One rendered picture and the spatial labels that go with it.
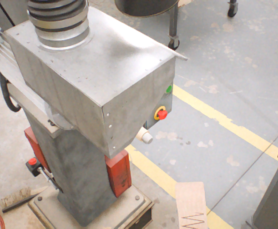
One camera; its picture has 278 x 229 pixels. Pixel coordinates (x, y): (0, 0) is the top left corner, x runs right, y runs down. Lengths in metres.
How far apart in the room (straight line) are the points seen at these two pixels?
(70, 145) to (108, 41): 0.70
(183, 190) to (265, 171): 1.84
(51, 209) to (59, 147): 0.68
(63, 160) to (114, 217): 0.58
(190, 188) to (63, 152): 0.79
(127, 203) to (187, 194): 1.26
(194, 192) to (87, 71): 0.26
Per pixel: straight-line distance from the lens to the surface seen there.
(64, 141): 1.20
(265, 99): 2.78
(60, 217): 1.79
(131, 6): 0.62
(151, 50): 0.58
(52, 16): 0.57
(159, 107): 1.19
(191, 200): 0.52
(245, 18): 3.73
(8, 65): 1.01
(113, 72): 0.54
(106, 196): 1.70
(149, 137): 0.77
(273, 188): 1.72
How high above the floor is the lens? 1.87
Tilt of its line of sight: 48 degrees down
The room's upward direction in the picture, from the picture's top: 3 degrees counter-clockwise
